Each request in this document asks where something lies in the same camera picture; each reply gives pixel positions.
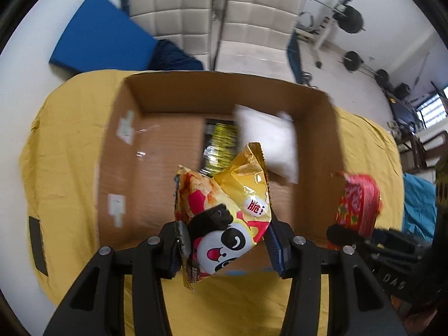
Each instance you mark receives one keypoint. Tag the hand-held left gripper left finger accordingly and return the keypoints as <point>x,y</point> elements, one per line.
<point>174,264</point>

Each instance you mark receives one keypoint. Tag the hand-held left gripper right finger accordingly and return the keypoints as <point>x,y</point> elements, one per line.
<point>277,253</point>

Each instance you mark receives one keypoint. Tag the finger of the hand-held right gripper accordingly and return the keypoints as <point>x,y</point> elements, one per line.
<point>344,235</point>

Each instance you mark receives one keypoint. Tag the red snack packet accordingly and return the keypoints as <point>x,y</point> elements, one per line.
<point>358,203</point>

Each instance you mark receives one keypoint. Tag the yellow panda snack bag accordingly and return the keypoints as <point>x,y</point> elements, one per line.
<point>231,210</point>

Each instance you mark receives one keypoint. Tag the cardboard box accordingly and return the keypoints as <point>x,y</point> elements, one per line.
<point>157,168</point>

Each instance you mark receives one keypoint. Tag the white pillow pack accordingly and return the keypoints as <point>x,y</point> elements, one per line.
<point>269,140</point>

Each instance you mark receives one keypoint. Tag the yellow black striped packet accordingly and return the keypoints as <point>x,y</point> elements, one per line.
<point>220,143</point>

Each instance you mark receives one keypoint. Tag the teal cloth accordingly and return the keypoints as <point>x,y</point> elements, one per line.
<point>420,206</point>

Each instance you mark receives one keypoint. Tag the black blanket label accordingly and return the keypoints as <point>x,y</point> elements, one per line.
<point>38,245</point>

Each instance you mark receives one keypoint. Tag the yellow blanket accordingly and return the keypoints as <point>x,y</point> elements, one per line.
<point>66,168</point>

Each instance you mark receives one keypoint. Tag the barbell with black plates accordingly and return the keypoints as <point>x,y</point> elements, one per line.
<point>353,60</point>
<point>351,19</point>

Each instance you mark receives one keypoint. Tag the blue weight bench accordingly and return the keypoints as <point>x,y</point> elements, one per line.
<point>295,56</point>

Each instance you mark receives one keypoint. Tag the white barbell rack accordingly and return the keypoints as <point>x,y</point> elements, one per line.
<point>323,33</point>

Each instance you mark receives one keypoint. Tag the dark blue cloth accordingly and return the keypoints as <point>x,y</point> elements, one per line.
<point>175,57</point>

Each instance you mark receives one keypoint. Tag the beige quilted chair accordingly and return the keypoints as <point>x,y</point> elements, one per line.
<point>259,21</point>
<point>171,14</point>

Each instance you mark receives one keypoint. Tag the blue foam mat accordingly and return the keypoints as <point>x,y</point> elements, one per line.
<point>101,35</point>

